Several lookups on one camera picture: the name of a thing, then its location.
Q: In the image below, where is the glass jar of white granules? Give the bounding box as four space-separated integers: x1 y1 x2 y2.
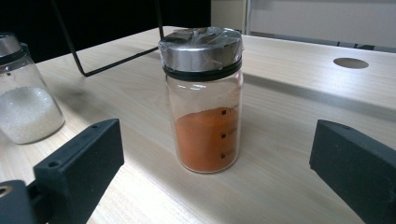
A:
0 32 66 145

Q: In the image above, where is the glass jar of orange powder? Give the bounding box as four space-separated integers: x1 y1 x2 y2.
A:
157 26 244 175

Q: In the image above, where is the black metal wire stand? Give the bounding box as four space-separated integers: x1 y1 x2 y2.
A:
49 0 165 77

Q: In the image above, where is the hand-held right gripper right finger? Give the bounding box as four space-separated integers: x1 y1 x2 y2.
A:
308 119 396 224

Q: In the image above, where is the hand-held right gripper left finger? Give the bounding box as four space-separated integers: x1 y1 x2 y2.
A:
33 118 125 224

